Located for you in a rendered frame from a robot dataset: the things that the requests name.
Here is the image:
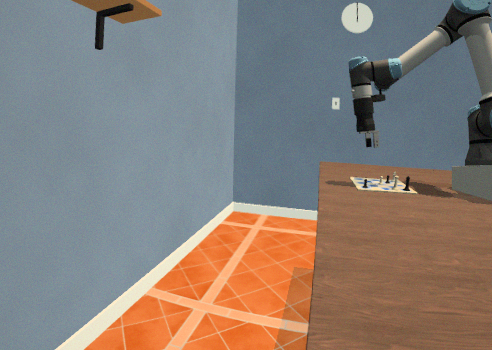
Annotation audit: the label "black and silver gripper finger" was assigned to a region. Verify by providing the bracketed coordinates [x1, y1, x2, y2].
[367, 130, 380, 148]
[359, 131, 372, 147]

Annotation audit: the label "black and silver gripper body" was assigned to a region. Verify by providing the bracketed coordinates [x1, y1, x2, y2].
[351, 85, 386, 132]

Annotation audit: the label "blue and cream chessboard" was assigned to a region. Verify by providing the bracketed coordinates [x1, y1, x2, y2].
[350, 177, 417, 194]

